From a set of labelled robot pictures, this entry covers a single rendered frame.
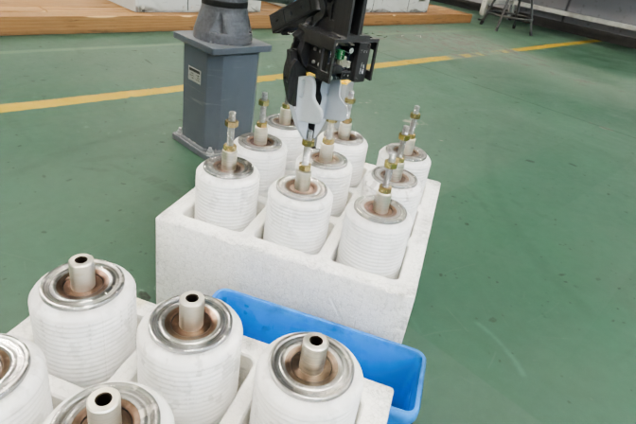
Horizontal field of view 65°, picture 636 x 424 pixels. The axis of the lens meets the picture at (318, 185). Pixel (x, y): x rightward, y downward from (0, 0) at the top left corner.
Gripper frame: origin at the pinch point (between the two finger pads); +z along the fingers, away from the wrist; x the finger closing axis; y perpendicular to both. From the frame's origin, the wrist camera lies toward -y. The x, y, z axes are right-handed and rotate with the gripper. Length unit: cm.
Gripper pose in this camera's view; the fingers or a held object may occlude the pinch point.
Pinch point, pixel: (306, 127)
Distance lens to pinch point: 69.8
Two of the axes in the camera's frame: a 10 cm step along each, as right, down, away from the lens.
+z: -1.4, 8.8, 4.6
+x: 7.9, -1.8, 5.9
